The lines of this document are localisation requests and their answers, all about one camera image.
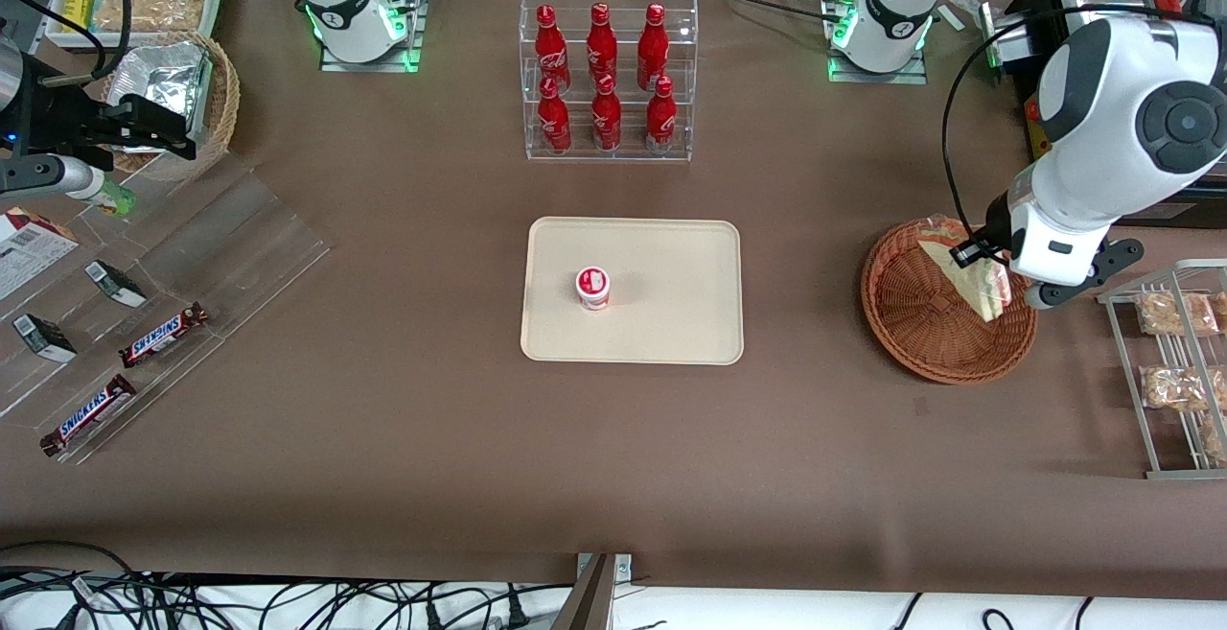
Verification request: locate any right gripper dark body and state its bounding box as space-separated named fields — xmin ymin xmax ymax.
xmin=0 ymin=83 xmax=111 ymax=156

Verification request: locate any triangle sandwich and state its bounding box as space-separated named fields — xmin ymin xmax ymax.
xmin=915 ymin=216 xmax=1013 ymax=324

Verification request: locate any round brown wicker basket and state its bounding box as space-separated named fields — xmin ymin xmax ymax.
xmin=860 ymin=218 xmax=1039 ymax=385

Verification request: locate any tan wicker basket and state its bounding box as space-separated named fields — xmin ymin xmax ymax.
xmin=99 ymin=31 xmax=241 ymax=180

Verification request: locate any cream plastic tray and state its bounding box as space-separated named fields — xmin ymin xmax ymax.
xmin=520 ymin=217 xmax=745 ymax=365

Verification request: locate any green plastic bottle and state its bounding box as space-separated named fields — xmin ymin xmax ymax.
xmin=91 ymin=179 xmax=137 ymax=219

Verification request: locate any red white carton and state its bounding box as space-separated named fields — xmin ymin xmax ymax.
xmin=0 ymin=206 xmax=81 ymax=303

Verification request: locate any silver foil bag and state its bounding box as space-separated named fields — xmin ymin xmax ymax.
xmin=110 ymin=40 xmax=214 ymax=152

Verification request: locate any small black white box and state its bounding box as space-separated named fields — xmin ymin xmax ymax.
xmin=12 ymin=314 xmax=78 ymax=364
xmin=84 ymin=260 xmax=148 ymax=309

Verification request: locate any brown snickers bar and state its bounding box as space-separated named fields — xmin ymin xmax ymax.
xmin=39 ymin=374 xmax=137 ymax=458
xmin=118 ymin=301 xmax=210 ymax=369

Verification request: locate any clear acrylic tiered display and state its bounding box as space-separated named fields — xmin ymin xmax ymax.
xmin=0 ymin=151 xmax=332 ymax=466

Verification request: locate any red cola bottle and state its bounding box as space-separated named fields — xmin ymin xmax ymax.
xmin=645 ymin=76 xmax=678 ymax=153
xmin=586 ymin=2 xmax=619 ymax=84
xmin=590 ymin=74 xmax=622 ymax=152
xmin=537 ymin=76 xmax=573 ymax=155
xmin=534 ymin=4 xmax=572 ymax=94
xmin=637 ymin=3 xmax=669 ymax=89

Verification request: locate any clear acrylic bottle rack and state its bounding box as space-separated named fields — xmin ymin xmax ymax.
xmin=519 ymin=0 xmax=699 ymax=163

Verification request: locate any white red yoghurt cup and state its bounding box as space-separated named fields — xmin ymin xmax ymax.
xmin=575 ymin=267 xmax=613 ymax=312

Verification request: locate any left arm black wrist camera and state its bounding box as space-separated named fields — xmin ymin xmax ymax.
xmin=951 ymin=227 xmax=1003 ymax=271

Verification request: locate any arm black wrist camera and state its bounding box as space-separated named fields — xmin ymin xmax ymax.
xmin=951 ymin=227 xmax=1003 ymax=271
xmin=101 ymin=93 xmax=199 ymax=162

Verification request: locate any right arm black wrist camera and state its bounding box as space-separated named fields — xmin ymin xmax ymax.
xmin=101 ymin=93 xmax=199 ymax=162

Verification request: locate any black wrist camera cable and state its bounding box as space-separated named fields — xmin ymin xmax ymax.
xmin=941 ymin=3 xmax=1182 ymax=244

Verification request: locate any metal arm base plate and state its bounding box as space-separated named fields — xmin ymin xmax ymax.
xmin=319 ymin=0 xmax=425 ymax=74
xmin=827 ymin=0 xmax=931 ymax=86

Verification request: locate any grey wire rack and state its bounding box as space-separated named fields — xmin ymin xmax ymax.
xmin=1097 ymin=259 xmax=1227 ymax=480

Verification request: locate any metal table bracket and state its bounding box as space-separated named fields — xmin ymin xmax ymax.
xmin=556 ymin=553 xmax=634 ymax=630

